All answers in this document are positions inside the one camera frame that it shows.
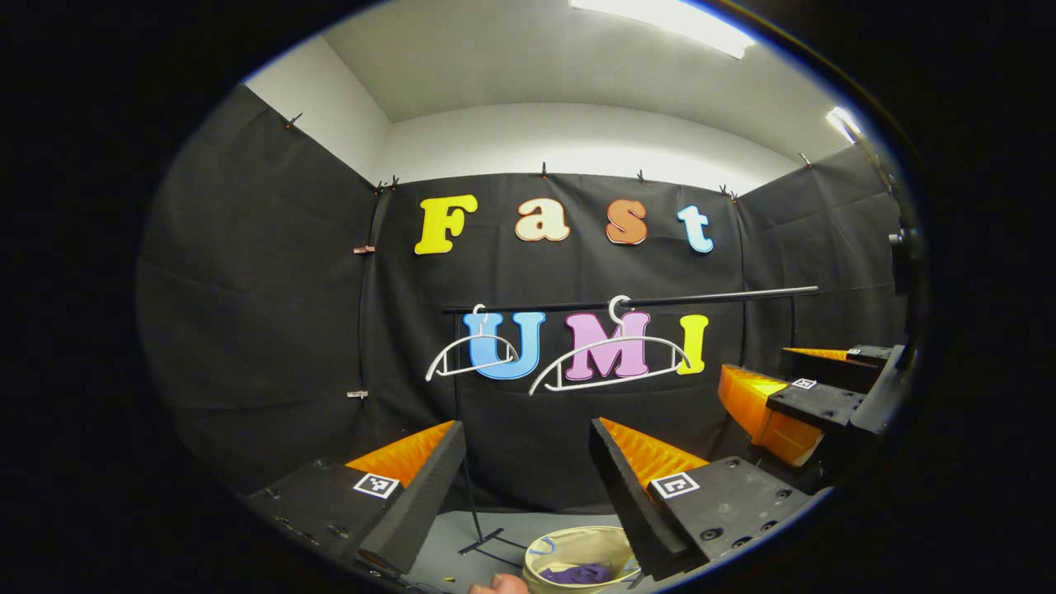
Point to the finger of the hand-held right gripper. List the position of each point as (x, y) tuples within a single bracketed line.
[(833, 365), (817, 404)]

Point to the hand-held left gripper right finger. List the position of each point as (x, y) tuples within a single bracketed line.
[(631, 503)]

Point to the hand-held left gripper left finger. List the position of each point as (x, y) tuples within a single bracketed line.
[(429, 495)]

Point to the beige laundry hamper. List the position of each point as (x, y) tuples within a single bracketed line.
[(577, 540)]

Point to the purple jacket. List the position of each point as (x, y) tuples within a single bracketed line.
[(577, 574)]

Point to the white hanger with wide arms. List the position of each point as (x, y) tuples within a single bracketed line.
[(627, 337)]

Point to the small white hanger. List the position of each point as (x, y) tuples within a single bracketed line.
[(478, 328)]

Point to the short ceiling light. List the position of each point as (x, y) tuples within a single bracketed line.
[(843, 124)]

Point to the black backdrop cloth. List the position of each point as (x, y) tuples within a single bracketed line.
[(247, 289)]

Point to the long ceiling light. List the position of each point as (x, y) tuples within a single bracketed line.
[(668, 21)]

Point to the black clothes rail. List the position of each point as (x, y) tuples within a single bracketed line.
[(726, 296)]

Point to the black camera stand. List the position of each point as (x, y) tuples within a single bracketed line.
[(906, 260)]

